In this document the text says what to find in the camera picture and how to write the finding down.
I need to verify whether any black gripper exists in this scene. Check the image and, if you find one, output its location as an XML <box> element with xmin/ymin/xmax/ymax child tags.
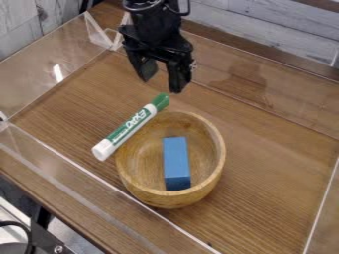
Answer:
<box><xmin>119</xmin><ymin>6</ymin><xmax>194</xmax><ymax>93</ymax></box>

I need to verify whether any blue rectangular block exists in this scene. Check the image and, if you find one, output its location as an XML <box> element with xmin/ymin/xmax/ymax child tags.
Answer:
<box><xmin>163</xmin><ymin>137</ymin><xmax>191</xmax><ymax>191</ymax></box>

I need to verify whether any black metal stand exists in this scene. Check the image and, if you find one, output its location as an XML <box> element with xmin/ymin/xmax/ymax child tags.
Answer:
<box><xmin>25</xmin><ymin>204</ymin><xmax>91</xmax><ymax>254</ymax></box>

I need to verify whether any brown wooden bowl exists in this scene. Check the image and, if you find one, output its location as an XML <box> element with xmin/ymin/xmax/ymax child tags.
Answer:
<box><xmin>115</xmin><ymin>111</ymin><xmax>227</xmax><ymax>209</ymax></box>

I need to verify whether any black cable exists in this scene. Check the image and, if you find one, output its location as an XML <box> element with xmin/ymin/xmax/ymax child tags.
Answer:
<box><xmin>0</xmin><ymin>220</ymin><xmax>35</xmax><ymax>254</ymax></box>

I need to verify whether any green Expo marker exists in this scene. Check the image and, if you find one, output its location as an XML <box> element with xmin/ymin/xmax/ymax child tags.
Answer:
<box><xmin>91</xmin><ymin>93</ymin><xmax>170</xmax><ymax>161</ymax></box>

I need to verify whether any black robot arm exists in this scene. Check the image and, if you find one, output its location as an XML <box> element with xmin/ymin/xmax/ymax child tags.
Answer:
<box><xmin>119</xmin><ymin>0</ymin><xmax>195</xmax><ymax>93</ymax></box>

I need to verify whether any clear acrylic corner bracket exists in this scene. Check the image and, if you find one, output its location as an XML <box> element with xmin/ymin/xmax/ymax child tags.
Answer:
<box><xmin>84</xmin><ymin>12</ymin><xmax>123</xmax><ymax>52</ymax></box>

